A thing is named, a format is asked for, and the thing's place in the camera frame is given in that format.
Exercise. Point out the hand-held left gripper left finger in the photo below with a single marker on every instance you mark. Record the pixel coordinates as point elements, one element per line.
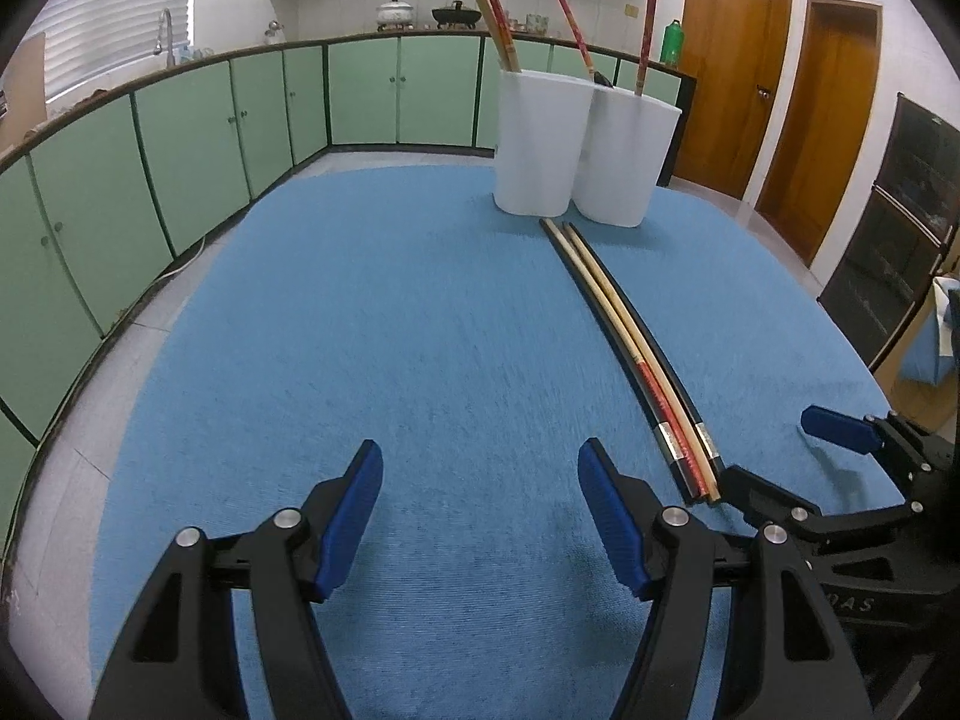
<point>349,517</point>

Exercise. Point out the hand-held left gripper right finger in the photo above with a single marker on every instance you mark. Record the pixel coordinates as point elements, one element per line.
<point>611,517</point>

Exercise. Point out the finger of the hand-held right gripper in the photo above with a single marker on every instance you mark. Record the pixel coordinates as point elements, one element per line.
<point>832,421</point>
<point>757,495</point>

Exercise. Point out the black chopstick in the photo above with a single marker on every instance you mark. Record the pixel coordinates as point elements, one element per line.
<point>677,382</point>
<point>594,313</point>

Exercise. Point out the white double utensil holder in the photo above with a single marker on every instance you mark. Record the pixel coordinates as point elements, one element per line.
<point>540,142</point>

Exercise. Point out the black plastic spoon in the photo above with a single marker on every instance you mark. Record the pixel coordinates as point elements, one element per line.
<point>602,79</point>

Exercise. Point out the cardboard box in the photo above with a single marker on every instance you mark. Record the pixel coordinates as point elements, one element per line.
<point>911,391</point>

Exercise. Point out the blue table mat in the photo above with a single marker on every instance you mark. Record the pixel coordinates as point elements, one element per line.
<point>412,360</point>

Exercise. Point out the dark glass cabinet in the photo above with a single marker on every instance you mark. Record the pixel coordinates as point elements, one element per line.
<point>892,225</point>

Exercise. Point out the plain wooden door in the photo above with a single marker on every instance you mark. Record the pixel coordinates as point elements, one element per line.
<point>817,127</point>

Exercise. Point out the green bottle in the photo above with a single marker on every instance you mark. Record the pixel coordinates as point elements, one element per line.
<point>673,43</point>

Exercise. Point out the green lower kitchen cabinets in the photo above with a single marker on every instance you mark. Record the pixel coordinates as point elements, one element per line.
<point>195,135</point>

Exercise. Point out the small chrome tap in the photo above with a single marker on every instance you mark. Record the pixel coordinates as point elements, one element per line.
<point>275,30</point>

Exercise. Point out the glass jars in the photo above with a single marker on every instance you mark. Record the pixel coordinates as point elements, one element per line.
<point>535,22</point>

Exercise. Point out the silver cooking pot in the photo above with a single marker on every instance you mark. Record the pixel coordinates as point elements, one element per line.
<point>394,13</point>

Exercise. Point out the black wok with lid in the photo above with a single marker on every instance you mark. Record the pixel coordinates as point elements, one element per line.
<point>456,15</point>

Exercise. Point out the chrome kitchen faucet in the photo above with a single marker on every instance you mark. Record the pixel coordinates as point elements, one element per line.
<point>163,30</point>

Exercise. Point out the white window blind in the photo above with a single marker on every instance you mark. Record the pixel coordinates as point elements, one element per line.
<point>112,7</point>

